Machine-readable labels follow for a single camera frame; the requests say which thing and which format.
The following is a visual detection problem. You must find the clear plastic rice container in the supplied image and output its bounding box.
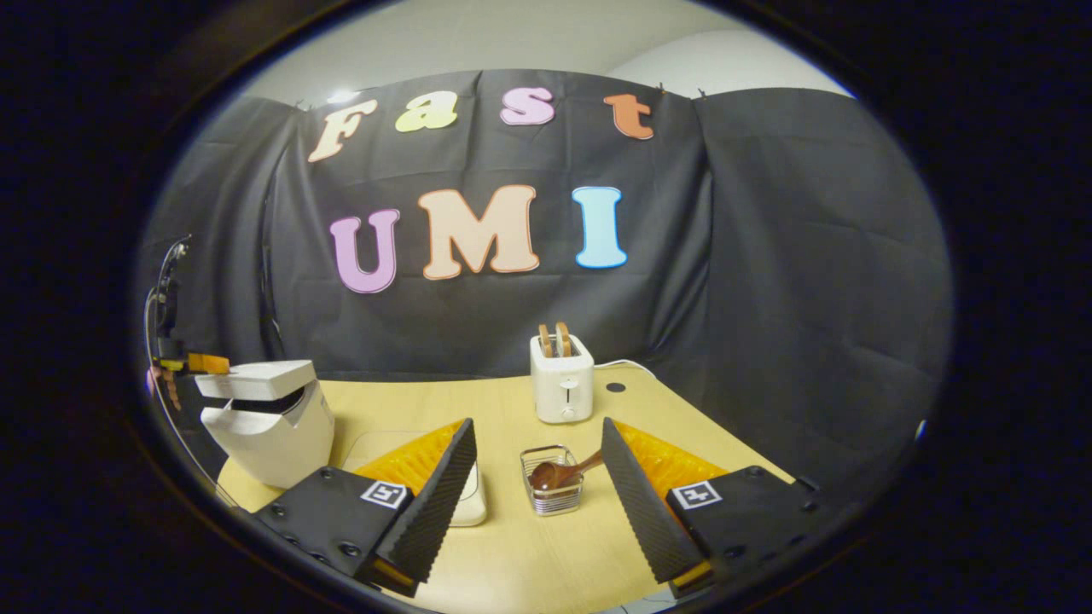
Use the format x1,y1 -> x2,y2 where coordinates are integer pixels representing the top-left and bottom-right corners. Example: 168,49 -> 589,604
341,429 -> 488,527

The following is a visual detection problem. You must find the white toaster cable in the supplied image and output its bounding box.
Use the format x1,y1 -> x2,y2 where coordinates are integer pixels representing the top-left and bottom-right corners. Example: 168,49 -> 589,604
593,358 -> 658,380

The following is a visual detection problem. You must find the black backdrop cloth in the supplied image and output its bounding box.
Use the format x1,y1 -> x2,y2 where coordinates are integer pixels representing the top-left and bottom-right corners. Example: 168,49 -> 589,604
141,70 -> 952,504

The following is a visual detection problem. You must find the brown wooden spoon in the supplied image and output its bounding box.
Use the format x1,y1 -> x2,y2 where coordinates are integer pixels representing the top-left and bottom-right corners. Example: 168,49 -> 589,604
529,450 -> 605,492

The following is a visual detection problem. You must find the white rice cooker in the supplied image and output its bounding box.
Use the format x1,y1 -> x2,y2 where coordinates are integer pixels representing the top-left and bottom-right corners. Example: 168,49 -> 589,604
195,359 -> 336,490

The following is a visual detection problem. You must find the clear wire chopstick holder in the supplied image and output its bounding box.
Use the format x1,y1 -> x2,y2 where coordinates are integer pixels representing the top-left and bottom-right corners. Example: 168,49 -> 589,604
520,444 -> 585,518

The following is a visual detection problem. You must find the white toaster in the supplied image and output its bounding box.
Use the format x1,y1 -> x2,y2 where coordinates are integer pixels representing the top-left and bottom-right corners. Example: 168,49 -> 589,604
530,334 -> 595,425

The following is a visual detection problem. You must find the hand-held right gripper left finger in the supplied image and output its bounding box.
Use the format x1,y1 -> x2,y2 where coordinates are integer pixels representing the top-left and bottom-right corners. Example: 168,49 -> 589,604
253,417 -> 479,599

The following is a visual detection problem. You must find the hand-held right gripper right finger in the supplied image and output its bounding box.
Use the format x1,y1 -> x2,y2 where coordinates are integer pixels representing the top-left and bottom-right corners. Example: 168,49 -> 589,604
601,417 -> 828,600

